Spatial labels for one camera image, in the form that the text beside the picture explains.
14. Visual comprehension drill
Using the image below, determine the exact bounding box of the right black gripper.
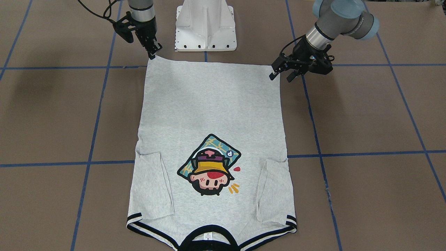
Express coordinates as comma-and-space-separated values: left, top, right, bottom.
113, 12, 162, 59

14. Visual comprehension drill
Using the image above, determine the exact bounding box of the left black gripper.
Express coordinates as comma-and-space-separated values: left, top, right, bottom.
269, 35, 334, 83

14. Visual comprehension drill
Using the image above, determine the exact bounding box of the grey cartoon print t-shirt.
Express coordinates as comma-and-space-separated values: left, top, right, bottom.
126, 57, 298, 251

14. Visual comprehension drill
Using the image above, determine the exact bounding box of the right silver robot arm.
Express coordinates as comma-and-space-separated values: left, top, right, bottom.
113, 0, 162, 59

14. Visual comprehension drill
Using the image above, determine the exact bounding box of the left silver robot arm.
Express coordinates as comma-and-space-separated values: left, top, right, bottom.
269, 0, 379, 82

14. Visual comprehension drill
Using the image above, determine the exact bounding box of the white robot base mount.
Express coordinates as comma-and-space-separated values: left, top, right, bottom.
174, 0, 237, 52

